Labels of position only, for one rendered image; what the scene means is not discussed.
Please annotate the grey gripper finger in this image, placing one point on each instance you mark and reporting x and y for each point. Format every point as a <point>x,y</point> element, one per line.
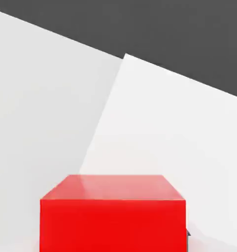
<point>195,241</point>

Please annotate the small red cube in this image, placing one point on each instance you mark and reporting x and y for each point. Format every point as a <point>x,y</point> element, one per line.
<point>112,224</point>

